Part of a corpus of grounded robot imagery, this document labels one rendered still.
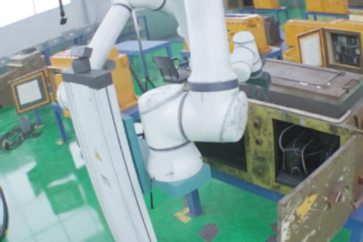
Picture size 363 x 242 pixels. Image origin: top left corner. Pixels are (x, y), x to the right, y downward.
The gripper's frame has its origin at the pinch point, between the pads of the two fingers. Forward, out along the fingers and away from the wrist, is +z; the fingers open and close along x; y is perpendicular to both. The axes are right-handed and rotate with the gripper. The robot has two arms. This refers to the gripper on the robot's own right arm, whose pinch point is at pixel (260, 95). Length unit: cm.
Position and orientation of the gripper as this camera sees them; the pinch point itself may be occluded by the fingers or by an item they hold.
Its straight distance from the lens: 168.8
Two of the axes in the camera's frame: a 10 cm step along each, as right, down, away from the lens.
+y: -5.5, 7.2, -4.2
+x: 7.6, 2.3, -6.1
